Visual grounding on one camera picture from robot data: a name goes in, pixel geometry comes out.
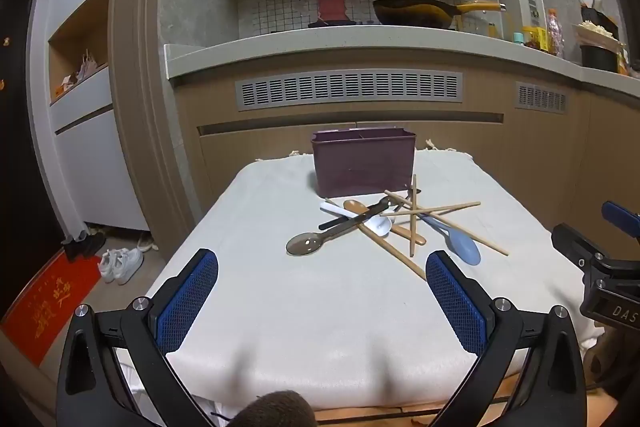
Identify yellow seasoning container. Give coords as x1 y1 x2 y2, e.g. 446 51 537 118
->
522 26 548 51

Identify large grey vent grille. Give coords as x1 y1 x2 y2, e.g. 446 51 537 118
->
235 71 463 112

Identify beige door frame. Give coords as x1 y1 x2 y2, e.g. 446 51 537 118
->
107 0 203 230

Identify black shoes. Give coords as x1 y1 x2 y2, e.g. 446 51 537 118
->
62 232 107 263

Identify small grey vent grille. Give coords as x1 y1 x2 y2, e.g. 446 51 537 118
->
515 82 568 114

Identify items on shelf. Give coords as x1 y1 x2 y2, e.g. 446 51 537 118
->
52 49 109 100

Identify white table cloth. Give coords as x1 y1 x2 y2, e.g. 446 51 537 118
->
150 149 608 410

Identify orange-capped bottle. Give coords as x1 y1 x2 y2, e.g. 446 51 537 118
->
546 9 565 56

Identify brown fuzzy object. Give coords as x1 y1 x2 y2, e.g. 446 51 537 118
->
235 389 317 427

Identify blue plastic spoon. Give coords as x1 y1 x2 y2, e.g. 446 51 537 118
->
397 204 482 266

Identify wooden kitchen cabinet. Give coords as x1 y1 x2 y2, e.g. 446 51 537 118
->
172 72 640 258

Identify white sneaker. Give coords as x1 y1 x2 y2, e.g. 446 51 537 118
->
117 248 145 286
98 249 126 284

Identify black plastic utensil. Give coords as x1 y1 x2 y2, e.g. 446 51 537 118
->
318 188 422 231

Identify grey kitchen countertop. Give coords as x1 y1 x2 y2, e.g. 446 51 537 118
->
164 27 640 95

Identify person's right forearm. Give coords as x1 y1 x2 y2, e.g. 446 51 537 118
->
585 332 640 408

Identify yellow frying pan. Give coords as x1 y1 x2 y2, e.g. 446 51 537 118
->
372 0 507 29

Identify black refrigerator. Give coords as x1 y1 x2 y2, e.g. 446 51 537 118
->
0 0 66 323

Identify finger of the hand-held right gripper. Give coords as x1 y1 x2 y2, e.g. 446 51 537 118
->
601 201 640 239
551 223 608 276

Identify white plastic spoon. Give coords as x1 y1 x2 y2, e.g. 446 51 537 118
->
320 201 392 238

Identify grey translucent spoon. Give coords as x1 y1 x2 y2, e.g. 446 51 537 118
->
286 199 392 256

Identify red doormat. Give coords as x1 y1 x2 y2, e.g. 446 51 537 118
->
0 249 103 368

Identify purple utensil holder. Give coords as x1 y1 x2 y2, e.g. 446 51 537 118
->
311 127 417 199

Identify black pot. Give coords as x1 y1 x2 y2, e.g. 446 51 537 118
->
580 44 621 74

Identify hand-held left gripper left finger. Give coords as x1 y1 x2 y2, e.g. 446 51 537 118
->
56 248 220 427

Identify white shelf cabinet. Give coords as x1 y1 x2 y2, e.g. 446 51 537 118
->
27 0 151 233

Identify wooden chopstick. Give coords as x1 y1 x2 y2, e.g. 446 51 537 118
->
379 202 482 218
409 174 418 258
385 191 510 256
325 198 427 281

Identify brown wooden spoon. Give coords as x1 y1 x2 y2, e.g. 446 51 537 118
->
344 200 427 245

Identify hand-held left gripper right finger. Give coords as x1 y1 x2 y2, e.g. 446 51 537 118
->
425 250 587 427

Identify black holder with white spoons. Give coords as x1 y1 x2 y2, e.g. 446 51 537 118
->
580 0 619 28

